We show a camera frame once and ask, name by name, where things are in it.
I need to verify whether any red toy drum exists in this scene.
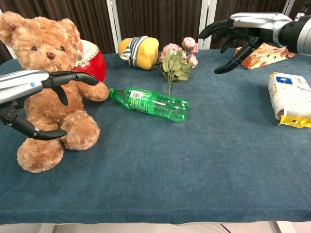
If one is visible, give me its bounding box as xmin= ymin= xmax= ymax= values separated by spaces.
xmin=71 ymin=39 xmax=107 ymax=83

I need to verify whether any green plastic bottle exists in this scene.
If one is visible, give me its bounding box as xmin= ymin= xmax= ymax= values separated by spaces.
xmin=108 ymin=87 xmax=190 ymax=123

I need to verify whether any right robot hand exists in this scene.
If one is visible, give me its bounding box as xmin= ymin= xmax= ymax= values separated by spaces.
xmin=198 ymin=12 xmax=292 ymax=74

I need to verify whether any orange cardboard snack box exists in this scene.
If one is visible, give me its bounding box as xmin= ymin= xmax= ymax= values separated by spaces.
xmin=233 ymin=41 xmax=296 ymax=70

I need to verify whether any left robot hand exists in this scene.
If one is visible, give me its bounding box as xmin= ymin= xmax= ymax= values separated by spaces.
xmin=0 ymin=69 xmax=100 ymax=141

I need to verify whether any blue table cloth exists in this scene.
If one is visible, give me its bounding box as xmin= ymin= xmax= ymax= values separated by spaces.
xmin=0 ymin=48 xmax=311 ymax=225

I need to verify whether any yellow striped plush toy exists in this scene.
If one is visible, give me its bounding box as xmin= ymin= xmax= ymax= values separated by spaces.
xmin=118 ymin=35 xmax=160 ymax=71

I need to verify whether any white and yellow package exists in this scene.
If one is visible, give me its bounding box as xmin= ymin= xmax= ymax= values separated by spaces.
xmin=268 ymin=71 xmax=311 ymax=129

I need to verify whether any brown teddy bear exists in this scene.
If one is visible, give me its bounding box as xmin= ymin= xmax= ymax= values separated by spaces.
xmin=0 ymin=11 xmax=110 ymax=173

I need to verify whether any pink artificial flower bouquet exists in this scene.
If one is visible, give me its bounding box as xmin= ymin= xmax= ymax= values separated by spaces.
xmin=155 ymin=36 xmax=199 ymax=97

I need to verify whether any white framed folding screen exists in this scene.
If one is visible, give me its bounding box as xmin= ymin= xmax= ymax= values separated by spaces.
xmin=0 ymin=0 xmax=311 ymax=65

